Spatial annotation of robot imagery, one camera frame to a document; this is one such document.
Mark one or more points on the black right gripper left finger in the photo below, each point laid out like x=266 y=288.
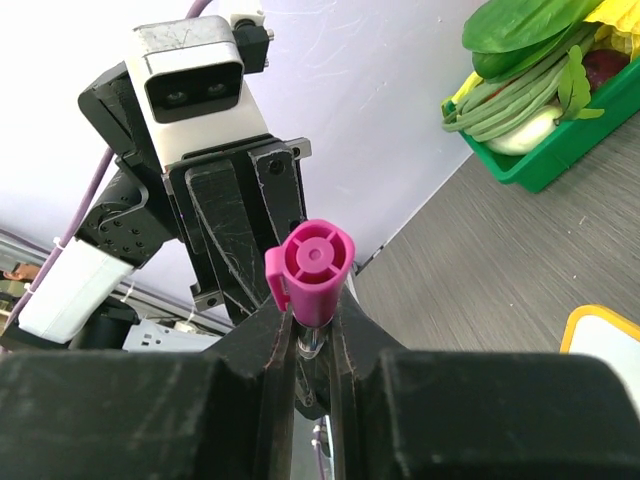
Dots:
x=224 y=413

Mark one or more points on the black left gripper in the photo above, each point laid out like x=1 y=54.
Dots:
x=226 y=204

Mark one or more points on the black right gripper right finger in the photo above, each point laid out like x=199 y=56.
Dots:
x=398 y=413

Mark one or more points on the magenta whiteboard marker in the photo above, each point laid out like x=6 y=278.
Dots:
x=306 y=275

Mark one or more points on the yellow framed whiteboard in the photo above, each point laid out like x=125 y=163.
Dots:
x=597 y=330

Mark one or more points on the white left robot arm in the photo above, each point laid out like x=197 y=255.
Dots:
x=72 y=302

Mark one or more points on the green long beans bundle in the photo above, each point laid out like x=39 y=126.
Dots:
x=492 y=110

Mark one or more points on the white radish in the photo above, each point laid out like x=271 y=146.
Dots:
x=529 y=135

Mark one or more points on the green leafy bok choy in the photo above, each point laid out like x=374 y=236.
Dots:
x=501 y=26

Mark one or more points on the green plastic crate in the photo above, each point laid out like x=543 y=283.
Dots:
x=596 y=98

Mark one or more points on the yellow flower vegetable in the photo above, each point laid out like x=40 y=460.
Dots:
x=619 y=26

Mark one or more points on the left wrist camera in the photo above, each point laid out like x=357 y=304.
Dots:
x=188 y=77

